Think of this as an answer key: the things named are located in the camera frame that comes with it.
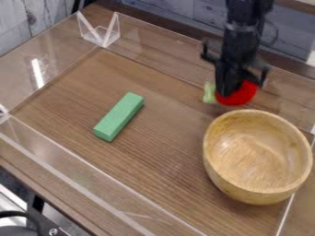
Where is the wooden bowl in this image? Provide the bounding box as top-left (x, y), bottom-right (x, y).
top-left (203, 110), bottom-right (314, 206)

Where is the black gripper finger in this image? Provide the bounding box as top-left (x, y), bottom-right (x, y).
top-left (215, 61), bottom-right (242, 97)

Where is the black metal table bracket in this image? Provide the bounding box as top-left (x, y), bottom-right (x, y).
top-left (26, 195), bottom-right (71, 236)

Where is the red plush ball green leaf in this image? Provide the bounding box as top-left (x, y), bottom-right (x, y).
top-left (203, 80), bottom-right (259, 106)

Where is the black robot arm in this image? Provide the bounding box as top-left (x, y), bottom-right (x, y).
top-left (201, 0), bottom-right (275, 99)

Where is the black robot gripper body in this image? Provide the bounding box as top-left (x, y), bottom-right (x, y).
top-left (201, 24), bottom-right (270, 87)

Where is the green rectangular block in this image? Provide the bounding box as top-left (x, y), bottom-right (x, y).
top-left (92, 92), bottom-right (144, 142)

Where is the clear acrylic corner bracket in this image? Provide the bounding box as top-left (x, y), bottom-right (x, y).
top-left (76, 12), bottom-right (120, 48)

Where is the black cable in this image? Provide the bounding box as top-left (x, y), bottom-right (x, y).
top-left (0, 210), bottom-right (47, 236)

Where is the clear acrylic tray wall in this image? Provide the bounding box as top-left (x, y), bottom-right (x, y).
top-left (0, 105), bottom-right (206, 236)

